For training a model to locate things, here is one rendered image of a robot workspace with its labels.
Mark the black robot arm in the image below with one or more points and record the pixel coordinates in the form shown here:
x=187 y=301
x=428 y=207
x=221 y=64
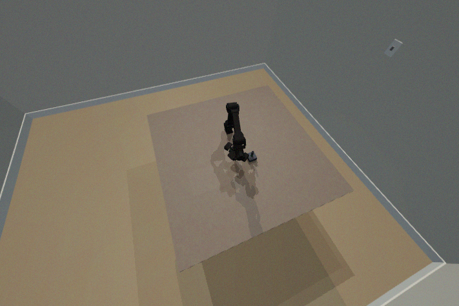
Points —
x=238 y=137

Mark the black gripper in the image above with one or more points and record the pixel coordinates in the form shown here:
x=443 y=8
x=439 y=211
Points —
x=228 y=146

